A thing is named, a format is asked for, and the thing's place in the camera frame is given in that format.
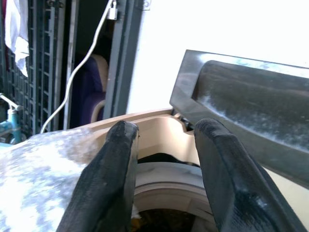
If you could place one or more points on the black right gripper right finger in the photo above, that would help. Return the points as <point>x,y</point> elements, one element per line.
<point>231,183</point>

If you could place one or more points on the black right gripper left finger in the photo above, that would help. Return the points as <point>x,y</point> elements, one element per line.
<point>103,178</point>

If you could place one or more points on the beige top-load washing machine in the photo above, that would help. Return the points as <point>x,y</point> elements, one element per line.
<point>166,142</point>

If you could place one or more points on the dark washing machine lid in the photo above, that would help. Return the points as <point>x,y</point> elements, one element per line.
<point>251,101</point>

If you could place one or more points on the purple and beige chair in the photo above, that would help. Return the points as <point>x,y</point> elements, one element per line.
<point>93,89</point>

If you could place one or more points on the teal child tricycle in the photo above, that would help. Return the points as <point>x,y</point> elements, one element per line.
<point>10,120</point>

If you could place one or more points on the dark metal grille gate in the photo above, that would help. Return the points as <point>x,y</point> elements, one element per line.
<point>38,67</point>

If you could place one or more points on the silver padlock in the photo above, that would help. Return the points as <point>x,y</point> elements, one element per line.
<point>112,12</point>

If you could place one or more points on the white hanging cloth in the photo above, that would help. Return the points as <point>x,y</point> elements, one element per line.
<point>17,33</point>

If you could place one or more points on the grey metal door frame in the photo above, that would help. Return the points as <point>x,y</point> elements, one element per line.
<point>124,58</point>

